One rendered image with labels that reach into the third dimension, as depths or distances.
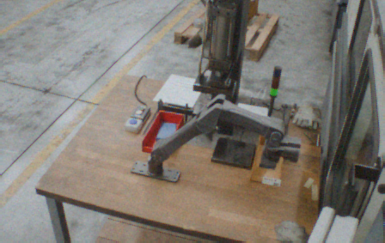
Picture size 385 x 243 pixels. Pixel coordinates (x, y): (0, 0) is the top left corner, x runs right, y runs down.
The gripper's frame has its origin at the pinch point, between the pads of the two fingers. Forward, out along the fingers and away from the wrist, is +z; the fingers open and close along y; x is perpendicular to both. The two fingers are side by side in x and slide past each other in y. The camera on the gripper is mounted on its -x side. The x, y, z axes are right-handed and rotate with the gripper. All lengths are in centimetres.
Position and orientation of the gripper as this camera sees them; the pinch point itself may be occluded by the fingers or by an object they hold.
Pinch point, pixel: (268, 160)
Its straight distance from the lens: 175.9
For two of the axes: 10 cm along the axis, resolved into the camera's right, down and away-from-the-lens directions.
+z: 0.6, 4.0, 9.2
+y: 2.7, -8.9, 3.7
